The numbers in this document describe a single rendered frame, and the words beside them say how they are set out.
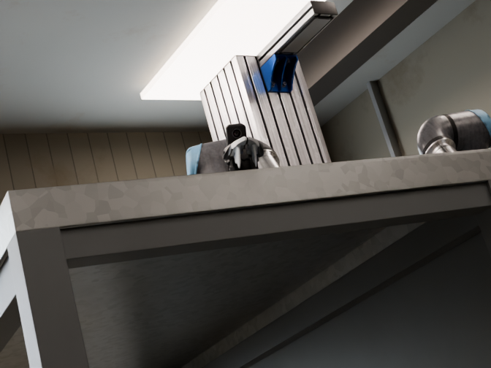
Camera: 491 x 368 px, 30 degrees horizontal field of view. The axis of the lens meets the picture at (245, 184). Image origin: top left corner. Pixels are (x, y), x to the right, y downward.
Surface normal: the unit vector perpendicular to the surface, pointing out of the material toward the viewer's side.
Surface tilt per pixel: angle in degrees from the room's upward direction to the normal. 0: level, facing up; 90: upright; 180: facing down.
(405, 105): 90
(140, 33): 180
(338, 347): 90
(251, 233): 90
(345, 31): 90
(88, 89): 180
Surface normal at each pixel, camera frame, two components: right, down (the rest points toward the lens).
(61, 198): 0.40, -0.40
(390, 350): -0.88, 0.08
